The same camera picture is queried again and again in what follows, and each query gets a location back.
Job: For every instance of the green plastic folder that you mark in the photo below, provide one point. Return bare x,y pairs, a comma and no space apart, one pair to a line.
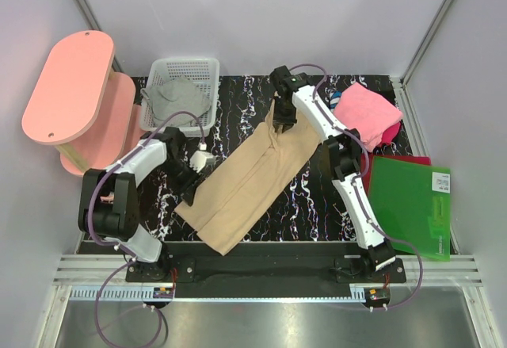
412,202

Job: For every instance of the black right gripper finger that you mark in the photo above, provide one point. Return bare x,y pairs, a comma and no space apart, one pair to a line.
277,128
286,127

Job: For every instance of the pink folded t shirt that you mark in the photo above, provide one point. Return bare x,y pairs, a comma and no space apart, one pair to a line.
368,112

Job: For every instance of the beige t shirt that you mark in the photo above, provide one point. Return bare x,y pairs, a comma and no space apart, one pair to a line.
229,202

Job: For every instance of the magenta garment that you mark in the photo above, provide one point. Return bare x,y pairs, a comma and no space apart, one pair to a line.
389,135

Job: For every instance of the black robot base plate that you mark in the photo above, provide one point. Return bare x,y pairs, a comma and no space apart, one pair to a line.
265,271

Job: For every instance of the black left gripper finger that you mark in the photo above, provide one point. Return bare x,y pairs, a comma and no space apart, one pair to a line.
200,181
188,196

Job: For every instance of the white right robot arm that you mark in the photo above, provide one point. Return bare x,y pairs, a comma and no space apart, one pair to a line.
341,154

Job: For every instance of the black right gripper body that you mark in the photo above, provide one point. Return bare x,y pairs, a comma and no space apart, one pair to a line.
283,112

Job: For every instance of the blue white striped garment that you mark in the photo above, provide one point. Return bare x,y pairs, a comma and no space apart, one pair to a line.
334,100

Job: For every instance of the white plastic basket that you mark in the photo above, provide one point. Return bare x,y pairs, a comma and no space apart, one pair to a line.
203,73

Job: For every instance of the grey t shirt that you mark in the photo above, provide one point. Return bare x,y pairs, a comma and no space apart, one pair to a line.
175,96

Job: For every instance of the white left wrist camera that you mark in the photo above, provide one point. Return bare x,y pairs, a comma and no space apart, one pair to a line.
200,160

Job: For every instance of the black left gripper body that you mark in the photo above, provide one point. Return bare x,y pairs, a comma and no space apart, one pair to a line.
181,174

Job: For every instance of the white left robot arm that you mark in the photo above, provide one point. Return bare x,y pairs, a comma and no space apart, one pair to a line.
109,204

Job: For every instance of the red plastic folder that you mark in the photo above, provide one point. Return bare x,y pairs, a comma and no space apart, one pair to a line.
423,160

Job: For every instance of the white slotted cable duct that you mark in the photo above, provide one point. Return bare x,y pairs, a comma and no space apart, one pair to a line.
126,293

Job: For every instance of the pink tiered shelf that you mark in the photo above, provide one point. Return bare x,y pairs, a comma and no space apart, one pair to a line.
81,106

